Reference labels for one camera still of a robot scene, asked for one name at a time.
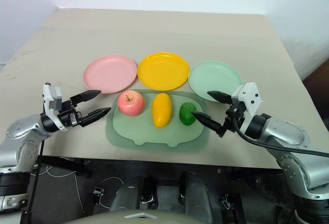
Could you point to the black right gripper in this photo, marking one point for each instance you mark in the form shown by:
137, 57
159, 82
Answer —
231, 117

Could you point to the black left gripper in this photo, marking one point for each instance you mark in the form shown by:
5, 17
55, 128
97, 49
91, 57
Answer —
67, 114

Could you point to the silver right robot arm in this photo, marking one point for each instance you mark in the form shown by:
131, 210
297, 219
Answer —
288, 141

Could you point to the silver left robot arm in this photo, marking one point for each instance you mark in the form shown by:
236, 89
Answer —
24, 131

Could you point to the light green plate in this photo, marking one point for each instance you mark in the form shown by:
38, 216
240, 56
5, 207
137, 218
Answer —
215, 79

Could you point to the pink plate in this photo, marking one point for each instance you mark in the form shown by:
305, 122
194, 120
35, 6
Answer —
110, 74

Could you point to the yellow plate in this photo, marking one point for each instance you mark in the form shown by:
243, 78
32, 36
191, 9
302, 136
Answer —
163, 71

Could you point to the green lime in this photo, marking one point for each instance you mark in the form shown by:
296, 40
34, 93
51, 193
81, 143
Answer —
187, 113

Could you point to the red apple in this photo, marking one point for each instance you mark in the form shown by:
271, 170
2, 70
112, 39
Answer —
130, 103

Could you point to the yellow mango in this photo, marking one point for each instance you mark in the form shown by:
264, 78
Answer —
161, 110

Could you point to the translucent green tray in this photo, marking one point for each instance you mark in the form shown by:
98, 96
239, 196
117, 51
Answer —
154, 134

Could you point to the dark rounded right robot leg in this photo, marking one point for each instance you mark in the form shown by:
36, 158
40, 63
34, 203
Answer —
198, 195

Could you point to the dark rounded robot leg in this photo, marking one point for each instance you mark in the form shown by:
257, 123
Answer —
133, 190
198, 195

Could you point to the dark rounded left robot leg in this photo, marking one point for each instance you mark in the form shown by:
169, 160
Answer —
133, 190

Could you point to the grey robot torso top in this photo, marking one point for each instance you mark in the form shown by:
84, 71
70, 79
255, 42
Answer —
138, 216

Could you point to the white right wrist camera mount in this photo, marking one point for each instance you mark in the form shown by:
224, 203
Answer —
248, 99

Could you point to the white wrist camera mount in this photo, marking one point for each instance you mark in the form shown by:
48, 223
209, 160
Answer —
52, 104
248, 99

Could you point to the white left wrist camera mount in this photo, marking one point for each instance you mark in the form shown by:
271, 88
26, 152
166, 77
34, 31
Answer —
52, 104

